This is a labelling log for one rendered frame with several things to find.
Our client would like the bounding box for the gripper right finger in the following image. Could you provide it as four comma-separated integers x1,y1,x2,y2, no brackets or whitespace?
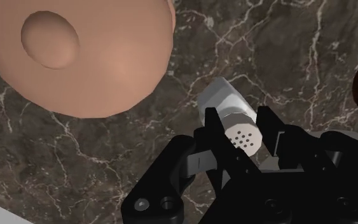
256,106,358,199

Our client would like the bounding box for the tan round bowl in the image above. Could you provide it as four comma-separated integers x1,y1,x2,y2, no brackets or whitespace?
0,0,177,119

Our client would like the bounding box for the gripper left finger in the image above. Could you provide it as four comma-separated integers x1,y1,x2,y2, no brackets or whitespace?
120,107,261,224

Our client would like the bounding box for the white salt shaker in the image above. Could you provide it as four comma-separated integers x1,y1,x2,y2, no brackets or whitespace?
196,76,263,157

